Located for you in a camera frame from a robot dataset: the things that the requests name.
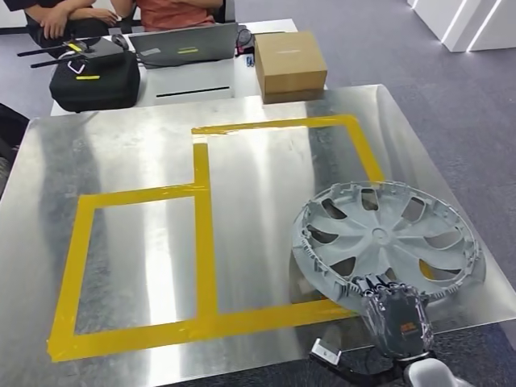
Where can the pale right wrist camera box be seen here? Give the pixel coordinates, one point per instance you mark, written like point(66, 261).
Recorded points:
point(326, 351)

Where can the white desk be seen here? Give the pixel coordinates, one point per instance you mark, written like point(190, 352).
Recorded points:
point(193, 85)

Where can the stainless steel workbench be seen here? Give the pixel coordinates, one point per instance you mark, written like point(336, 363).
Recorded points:
point(141, 256)

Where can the black router with antennas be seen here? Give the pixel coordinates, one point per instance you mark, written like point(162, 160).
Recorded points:
point(96, 51)

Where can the grey plastic wheel hubcap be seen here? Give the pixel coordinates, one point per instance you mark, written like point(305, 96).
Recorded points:
point(379, 234)

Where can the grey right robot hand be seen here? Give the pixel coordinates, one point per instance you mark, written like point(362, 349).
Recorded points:
point(399, 326)

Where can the person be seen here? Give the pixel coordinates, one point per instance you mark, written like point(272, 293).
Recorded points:
point(60, 18)
point(177, 13)

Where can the black carry case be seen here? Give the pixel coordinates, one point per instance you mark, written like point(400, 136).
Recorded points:
point(96, 88)

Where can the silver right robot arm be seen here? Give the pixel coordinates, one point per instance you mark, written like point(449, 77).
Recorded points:
point(427, 374)

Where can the brown cardboard box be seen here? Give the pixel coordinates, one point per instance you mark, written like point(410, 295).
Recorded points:
point(290, 64)

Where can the small blue object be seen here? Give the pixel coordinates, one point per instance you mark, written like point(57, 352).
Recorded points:
point(250, 61)

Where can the grey laptop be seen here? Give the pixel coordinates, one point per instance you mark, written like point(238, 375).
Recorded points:
point(185, 45)

